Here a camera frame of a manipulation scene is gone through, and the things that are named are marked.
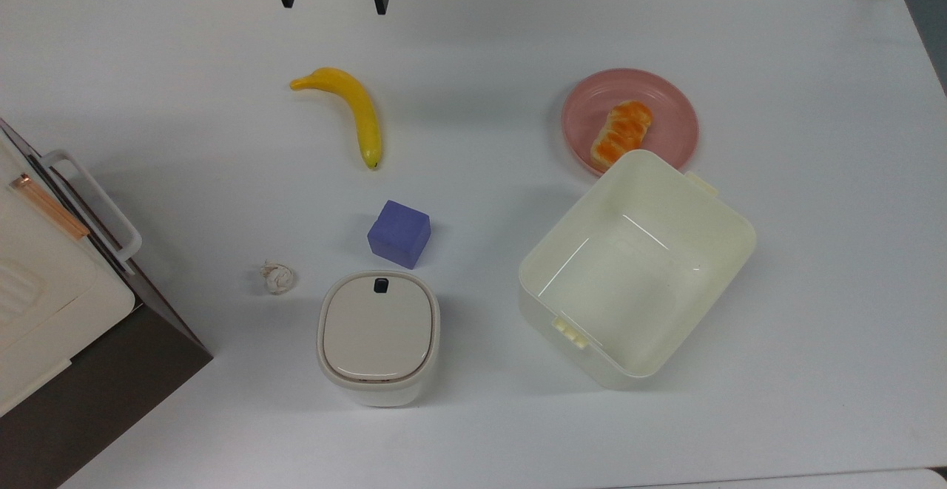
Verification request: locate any orange glazed bread roll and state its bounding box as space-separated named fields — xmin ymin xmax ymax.
xmin=590 ymin=100 xmax=654 ymax=169

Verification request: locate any yellow banana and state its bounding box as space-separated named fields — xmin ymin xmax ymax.
xmin=289 ymin=67 xmax=383 ymax=171

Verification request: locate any purple foam cube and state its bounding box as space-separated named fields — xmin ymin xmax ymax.
xmin=367 ymin=200 xmax=432 ymax=270

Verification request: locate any crumpled white paper ball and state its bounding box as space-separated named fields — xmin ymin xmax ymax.
xmin=260 ymin=260 xmax=297 ymax=296

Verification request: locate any small beige lidded trash can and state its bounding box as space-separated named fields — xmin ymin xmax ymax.
xmin=317 ymin=270 xmax=442 ymax=408

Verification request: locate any pink round plate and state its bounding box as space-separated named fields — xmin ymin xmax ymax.
xmin=560 ymin=68 xmax=700 ymax=177

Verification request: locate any cream plastic storage bin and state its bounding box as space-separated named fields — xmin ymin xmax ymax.
xmin=518 ymin=149 xmax=758 ymax=391

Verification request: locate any white toaster oven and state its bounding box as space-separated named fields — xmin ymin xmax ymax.
xmin=0 ymin=118 xmax=214 ymax=489

